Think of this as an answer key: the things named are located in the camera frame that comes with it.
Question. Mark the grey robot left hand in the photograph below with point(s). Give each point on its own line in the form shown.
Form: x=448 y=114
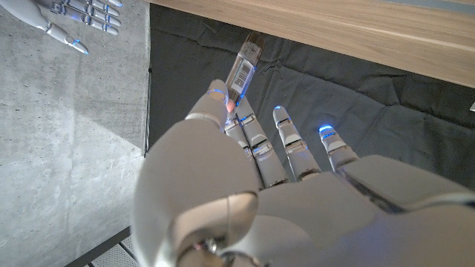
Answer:
x=297 y=222

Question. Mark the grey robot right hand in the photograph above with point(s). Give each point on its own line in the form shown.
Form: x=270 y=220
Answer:
x=55 y=15

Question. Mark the brown lipstick tube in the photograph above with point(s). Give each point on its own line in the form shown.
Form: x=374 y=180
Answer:
x=243 y=72

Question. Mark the black curtain backdrop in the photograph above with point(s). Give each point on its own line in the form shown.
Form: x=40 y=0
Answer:
x=334 y=104

